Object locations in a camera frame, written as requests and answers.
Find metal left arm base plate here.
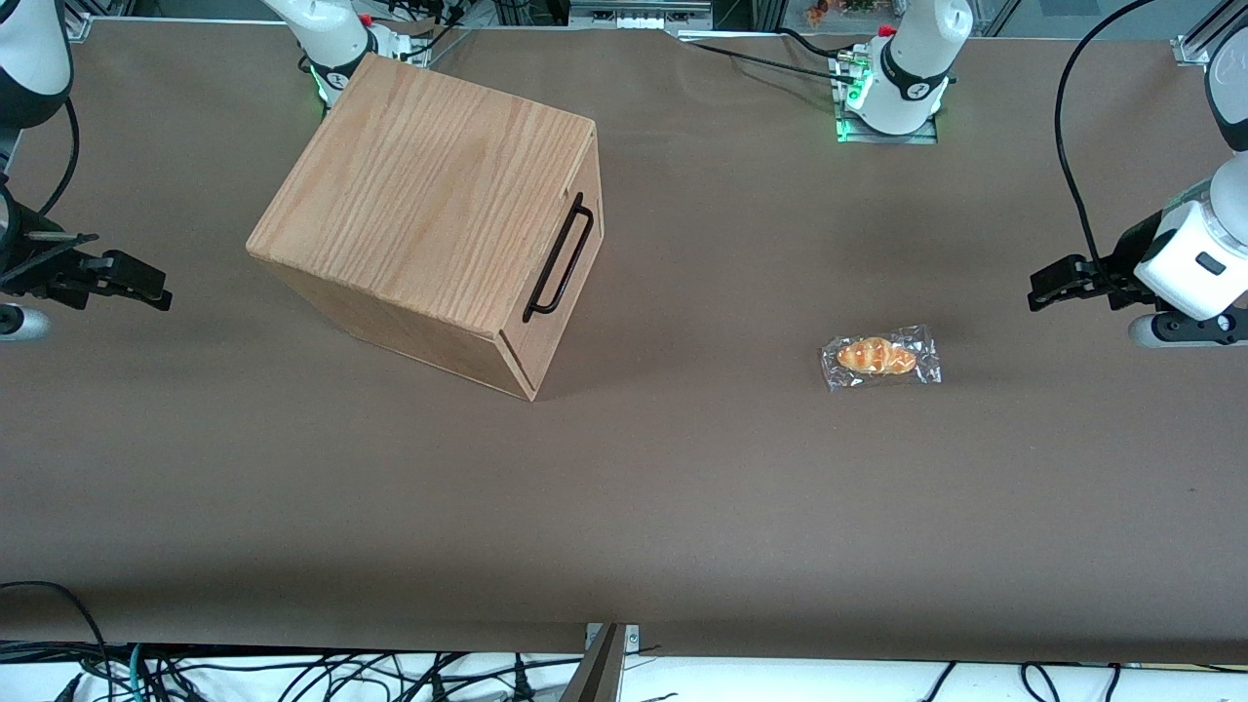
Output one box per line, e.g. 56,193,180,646
829,51,940,145

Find brown table cover sheet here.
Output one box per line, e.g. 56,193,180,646
0,18,1248,666

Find short black table cable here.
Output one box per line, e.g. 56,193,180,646
778,27,854,59

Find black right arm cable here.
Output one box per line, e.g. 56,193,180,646
37,97,81,217

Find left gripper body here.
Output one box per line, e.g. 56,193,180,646
1102,195,1248,321

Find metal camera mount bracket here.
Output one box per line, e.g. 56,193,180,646
559,622,642,702

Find light wooden drawer cabinet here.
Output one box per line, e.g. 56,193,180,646
246,54,605,403

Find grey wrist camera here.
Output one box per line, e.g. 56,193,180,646
0,304,53,341
1128,310,1248,350

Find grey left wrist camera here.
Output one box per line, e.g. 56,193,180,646
1128,310,1248,350

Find bread roll in clear wrapper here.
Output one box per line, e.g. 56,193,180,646
820,325,943,392

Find black metal drawer handle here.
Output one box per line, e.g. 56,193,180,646
523,193,594,324

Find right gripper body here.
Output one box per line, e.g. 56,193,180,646
0,229,98,311

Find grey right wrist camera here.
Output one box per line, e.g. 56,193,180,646
0,304,53,341

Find long black table cable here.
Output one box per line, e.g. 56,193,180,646
678,39,861,79

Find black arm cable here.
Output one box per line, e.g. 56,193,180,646
1055,0,1161,286
37,97,81,217

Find black looped floor cable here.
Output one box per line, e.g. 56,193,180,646
0,581,111,702

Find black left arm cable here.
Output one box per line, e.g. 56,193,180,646
1055,0,1161,286

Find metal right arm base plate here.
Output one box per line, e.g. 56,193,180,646
310,21,432,100

